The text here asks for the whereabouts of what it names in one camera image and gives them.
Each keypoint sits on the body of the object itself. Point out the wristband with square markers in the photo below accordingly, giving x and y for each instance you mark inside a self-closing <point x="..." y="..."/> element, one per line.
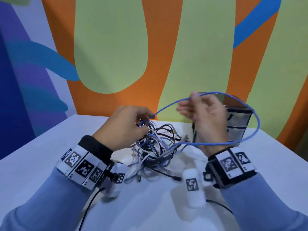
<point x="231" y="164"/>
<point x="81" y="165"/>

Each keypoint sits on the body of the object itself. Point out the small clear plastic drawer unit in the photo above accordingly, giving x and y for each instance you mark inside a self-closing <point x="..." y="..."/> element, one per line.
<point x="238" y="122"/>

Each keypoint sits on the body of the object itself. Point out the person's left hand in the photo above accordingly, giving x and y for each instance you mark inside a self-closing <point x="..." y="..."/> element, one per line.
<point x="120" y="128"/>

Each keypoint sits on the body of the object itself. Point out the right wristband with square markers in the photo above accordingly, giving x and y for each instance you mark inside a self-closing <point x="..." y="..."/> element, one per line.
<point x="231" y="164"/>

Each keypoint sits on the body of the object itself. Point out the person's right fingers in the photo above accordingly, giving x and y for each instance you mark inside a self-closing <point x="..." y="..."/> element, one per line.
<point x="189" y="109"/>

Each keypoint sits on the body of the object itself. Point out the left wristband with square markers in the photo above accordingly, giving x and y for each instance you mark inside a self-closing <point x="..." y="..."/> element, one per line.
<point x="81" y="165"/>

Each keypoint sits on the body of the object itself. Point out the person's left forearm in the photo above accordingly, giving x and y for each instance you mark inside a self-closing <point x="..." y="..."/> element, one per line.
<point x="48" y="202"/>

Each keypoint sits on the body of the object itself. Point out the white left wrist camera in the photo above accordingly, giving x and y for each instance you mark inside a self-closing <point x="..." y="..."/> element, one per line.
<point x="117" y="179"/>

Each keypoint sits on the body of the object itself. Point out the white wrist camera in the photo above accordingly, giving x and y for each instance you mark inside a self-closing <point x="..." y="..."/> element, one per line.
<point x="193" y="187"/>
<point x="117" y="179"/>

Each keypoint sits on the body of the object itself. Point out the person's right forearm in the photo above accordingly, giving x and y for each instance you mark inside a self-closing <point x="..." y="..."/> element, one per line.
<point x="259" y="204"/>

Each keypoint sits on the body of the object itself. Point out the person's right hand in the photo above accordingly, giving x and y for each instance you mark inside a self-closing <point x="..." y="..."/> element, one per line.
<point x="211" y="122"/>

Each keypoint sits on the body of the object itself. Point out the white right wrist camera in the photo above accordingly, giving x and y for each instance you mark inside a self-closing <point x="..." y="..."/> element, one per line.
<point x="193" y="187"/>

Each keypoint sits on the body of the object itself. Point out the person's left thumb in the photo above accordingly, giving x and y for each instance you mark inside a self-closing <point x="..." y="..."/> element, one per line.
<point x="143" y="131"/>

